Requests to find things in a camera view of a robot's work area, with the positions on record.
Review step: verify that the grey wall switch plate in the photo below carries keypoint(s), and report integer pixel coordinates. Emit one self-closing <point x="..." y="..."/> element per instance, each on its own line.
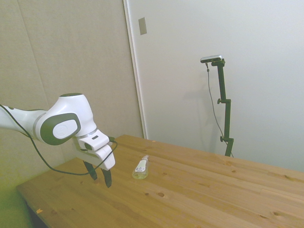
<point x="142" y="26"/>

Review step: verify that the silver camera on stand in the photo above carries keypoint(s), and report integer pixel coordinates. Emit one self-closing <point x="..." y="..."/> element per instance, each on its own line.
<point x="211" y="58"/>

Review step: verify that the clear sanitizer pump bottle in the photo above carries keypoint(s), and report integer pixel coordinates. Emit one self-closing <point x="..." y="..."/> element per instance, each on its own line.
<point x="140" y="169"/>

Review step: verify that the white vertical wall trim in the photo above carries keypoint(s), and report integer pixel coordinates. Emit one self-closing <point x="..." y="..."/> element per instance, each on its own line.
<point x="136" y="71"/>

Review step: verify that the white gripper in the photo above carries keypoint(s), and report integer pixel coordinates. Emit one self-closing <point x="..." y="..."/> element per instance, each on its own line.
<point x="104" y="159"/>

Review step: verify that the dark green camera stand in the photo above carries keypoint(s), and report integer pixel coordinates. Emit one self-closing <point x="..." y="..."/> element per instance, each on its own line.
<point x="226" y="118"/>

